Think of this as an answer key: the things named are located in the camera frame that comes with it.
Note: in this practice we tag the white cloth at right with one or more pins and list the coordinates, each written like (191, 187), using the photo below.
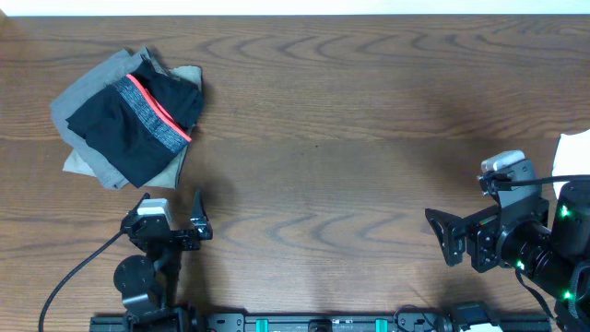
(572, 155)

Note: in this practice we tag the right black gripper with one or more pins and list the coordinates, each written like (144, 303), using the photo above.
(484, 230)

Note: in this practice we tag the folded grey trousers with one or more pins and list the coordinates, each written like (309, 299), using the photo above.
(88, 101)

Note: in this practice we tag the black leggings with orange waistband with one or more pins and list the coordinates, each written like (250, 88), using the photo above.
(133, 126)

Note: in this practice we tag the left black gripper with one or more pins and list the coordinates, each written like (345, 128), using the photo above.
(203, 229)

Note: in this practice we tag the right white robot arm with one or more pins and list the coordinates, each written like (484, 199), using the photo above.
(555, 259)

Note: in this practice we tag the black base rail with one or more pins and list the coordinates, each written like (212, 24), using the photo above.
(471, 316)

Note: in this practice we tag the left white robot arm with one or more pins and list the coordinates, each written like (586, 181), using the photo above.
(148, 282)

